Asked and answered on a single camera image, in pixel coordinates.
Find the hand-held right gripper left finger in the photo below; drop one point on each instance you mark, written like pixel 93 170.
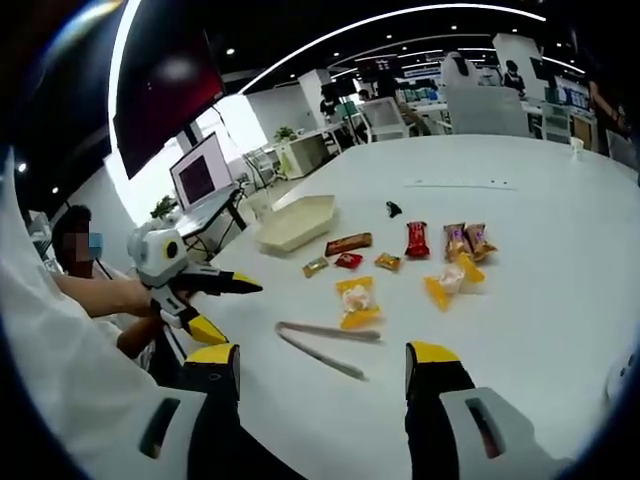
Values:
pixel 215 425

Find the person with blurred face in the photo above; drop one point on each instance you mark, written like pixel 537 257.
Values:
pixel 50 360

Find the small gold snack packet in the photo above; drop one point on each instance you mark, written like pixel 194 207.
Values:
pixel 315 267

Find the long brown snack bar packet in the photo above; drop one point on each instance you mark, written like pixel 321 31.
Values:
pixel 348 243

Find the large dark wall screen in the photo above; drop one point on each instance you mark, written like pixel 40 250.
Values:
pixel 165 100

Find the small black clip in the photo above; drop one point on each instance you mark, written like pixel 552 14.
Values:
pixel 393 209

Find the black-legged side desk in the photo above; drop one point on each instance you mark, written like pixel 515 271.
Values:
pixel 215 220

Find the small red snack packet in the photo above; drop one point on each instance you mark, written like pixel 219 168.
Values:
pixel 348 260

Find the brown purple bread packet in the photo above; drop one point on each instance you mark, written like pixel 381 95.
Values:
pixel 480 241
pixel 456 242

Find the person's left hand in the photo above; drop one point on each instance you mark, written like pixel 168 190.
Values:
pixel 142 305

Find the white low cabinet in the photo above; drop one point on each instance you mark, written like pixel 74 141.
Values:
pixel 305 155

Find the white paper cup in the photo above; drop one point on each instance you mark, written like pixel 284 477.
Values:
pixel 577 148

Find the white mesh office chair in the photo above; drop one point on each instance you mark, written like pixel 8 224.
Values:
pixel 384 119

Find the tall red snack packet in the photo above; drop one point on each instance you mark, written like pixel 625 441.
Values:
pixel 417 240

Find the grey food tongs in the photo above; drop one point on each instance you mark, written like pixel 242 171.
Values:
pixel 325 332

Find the open laptop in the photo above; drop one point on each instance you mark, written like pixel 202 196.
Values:
pixel 200 175

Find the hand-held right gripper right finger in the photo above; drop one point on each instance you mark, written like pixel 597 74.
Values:
pixel 435 400

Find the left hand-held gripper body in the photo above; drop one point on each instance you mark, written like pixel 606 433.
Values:
pixel 155 255

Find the white desk partition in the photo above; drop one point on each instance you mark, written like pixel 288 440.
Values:
pixel 485 111

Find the green potted plant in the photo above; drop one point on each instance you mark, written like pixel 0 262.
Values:
pixel 285 134
pixel 164 207

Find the small orange snack packet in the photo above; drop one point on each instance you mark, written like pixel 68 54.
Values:
pixel 388 261

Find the yellow clear pastry packet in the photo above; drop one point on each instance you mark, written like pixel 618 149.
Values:
pixel 452 280
pixel 357 302

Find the cream plastic container tray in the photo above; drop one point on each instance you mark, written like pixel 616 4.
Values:
pixel 295 225

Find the person's head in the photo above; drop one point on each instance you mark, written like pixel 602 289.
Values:
pixel 70 220

